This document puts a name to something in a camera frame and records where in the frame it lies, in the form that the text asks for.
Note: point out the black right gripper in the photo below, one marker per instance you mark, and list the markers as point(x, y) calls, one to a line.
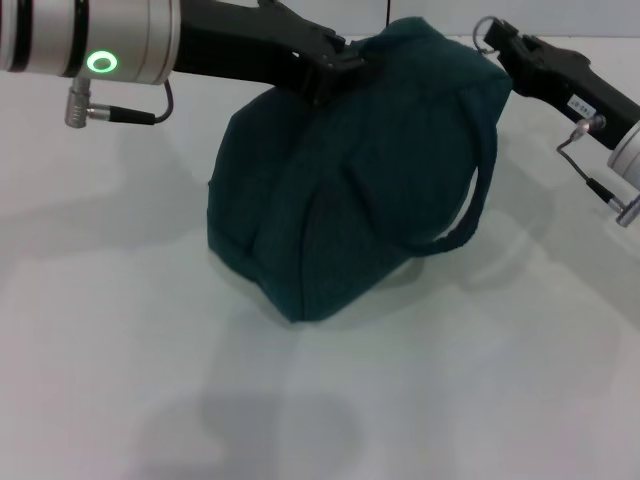
point(575, 90)

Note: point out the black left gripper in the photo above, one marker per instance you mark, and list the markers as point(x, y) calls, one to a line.
point(225, 40)

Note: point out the dark teal insulated lunch bag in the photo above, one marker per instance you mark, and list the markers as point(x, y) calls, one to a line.
point(350, 200)

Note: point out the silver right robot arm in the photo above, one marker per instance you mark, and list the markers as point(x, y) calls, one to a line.
point(627, 150)

